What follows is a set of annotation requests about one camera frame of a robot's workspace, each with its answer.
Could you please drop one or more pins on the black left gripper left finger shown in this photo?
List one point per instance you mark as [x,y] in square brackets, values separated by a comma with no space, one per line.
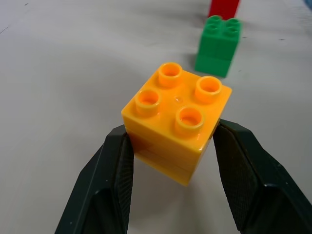
[97,185]

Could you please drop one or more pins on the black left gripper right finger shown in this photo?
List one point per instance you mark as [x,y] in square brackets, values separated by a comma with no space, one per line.
[263,180]

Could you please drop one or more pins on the yellow studded building block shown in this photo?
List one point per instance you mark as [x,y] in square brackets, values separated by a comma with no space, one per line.
[170,136]

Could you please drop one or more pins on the green studded building block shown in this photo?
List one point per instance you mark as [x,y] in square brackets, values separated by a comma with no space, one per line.
[218,48]

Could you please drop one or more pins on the red building block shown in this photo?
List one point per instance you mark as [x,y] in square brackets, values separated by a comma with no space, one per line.
[223,8]

